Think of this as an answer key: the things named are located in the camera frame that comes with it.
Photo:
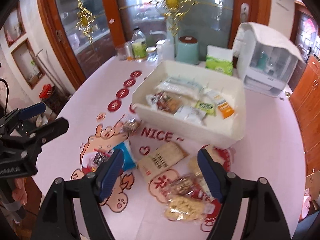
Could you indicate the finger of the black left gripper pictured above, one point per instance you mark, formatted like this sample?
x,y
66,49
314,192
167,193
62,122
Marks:
x,y
36,139
15,117

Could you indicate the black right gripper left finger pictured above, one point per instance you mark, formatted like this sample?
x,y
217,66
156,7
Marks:
x,y
57,215

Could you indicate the clear bag yellow noodle snack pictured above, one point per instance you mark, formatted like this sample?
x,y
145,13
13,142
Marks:
x,y
186,201

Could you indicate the orange white snack packet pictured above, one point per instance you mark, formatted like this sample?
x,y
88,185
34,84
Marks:
x,y
223,106

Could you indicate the orange snack pack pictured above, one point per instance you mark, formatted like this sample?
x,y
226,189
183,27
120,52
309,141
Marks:
x,y
163,101

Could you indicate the black pattern snack packet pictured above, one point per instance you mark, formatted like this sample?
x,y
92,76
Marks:
x,y
95,159

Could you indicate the blue white snack packet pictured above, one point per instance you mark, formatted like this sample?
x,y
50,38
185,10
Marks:
x,y
129,160

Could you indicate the small round nut snack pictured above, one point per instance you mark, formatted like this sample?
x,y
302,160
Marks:
x,y
130,125

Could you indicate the pink cartoon tablecloth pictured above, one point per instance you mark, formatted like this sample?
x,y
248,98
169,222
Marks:
x,y
272,148

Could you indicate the beige cracker packet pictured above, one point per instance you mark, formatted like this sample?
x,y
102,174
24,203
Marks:
x,y
160,160

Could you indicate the wooden glass sliding door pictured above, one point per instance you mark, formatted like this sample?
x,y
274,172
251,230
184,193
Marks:
x,y
84,34

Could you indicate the orange wooden cabinet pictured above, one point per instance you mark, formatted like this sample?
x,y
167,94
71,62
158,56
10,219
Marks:
x,y
305,102

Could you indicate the green label plastic bottle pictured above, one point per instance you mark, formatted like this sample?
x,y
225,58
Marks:
x,y
138,44

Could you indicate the small glass jar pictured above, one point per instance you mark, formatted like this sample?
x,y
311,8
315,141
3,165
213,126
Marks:
x,y
151,54

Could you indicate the clear teal snack bag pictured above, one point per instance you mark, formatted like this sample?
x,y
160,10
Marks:
x,y
181,86

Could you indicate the white cup sterilizer cabinet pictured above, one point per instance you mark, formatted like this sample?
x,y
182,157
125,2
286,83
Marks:
x,y
266,58

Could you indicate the green tissue box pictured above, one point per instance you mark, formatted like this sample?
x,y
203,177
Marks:
x,y
219,59

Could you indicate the teal ceramic canister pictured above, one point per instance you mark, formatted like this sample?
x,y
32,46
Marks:
x,y
187,50

